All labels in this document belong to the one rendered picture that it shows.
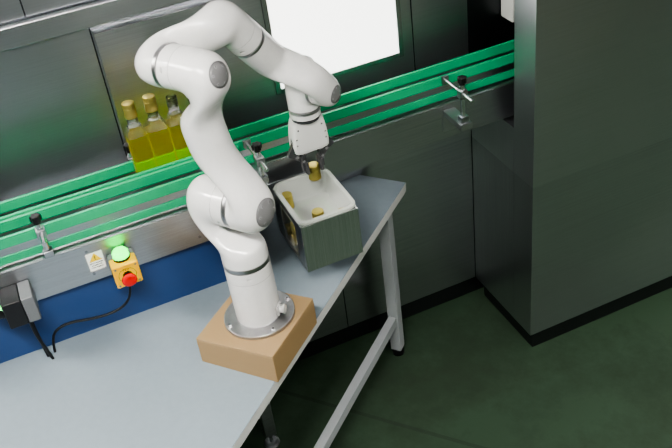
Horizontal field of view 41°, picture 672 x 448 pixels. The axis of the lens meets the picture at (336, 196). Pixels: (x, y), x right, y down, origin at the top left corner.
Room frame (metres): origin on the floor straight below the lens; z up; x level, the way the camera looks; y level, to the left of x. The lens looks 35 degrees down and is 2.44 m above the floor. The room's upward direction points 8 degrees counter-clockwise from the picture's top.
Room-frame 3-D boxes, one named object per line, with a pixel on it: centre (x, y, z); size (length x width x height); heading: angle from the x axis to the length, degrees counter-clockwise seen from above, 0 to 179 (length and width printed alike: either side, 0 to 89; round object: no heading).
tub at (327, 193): (2.05, 0.06, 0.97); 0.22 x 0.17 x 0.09; 19
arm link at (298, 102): (2.06, 0.05, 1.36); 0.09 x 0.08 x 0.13; 50
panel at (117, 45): (2.40, 0.16, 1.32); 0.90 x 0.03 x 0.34; 109
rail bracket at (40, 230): (1.86, 0.75, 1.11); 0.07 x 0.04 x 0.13; 19
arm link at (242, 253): (1.81, 0.28, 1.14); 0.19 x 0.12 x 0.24; 52
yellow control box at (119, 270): (1.90, 0.59, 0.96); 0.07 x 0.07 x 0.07; 19
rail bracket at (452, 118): (2.32, -0.40, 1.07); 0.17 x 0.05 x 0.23; 19
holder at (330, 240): (2.08, 0.07, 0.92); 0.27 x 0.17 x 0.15; 19
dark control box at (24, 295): (1.80, 0.85, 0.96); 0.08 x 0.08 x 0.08; 19
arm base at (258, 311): (1.78, 0.25, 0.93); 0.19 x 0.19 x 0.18
